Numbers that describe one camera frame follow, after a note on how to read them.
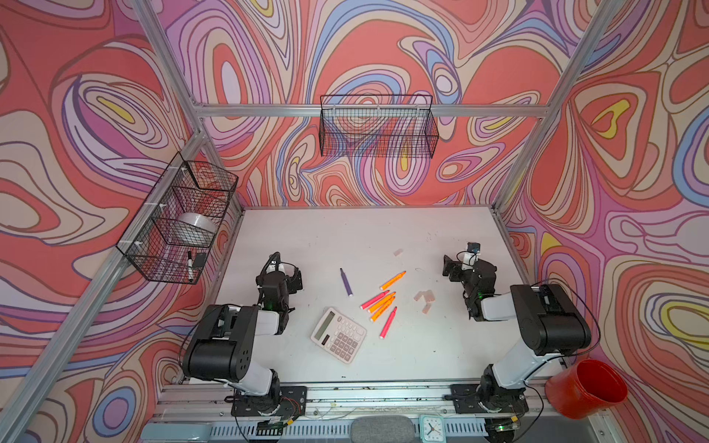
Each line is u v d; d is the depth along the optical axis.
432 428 0.68
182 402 0.75
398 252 1.06
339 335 0.83
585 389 0.63
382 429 0.67
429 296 0.93
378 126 0.96
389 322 0.87
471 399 0.73
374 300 0.91
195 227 0.70
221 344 0.45
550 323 0.47
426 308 0.91
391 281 0.96
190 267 0.72
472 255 0.81
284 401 0.73
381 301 0.91
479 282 0.74
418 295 0.93
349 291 0.95
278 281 0.74
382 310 0.89
